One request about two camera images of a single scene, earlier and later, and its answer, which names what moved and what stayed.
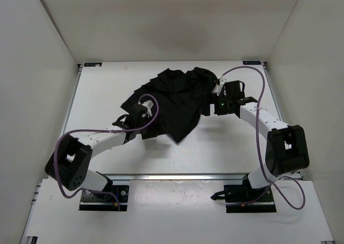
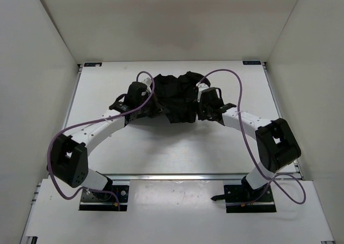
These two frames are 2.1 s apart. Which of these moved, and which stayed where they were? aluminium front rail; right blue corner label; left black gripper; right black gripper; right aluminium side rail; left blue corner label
Moved: left black gripper; right black gripper
Stayed: right blue corner label; left blue corner label; right aluminium side rail; aluminium front rail
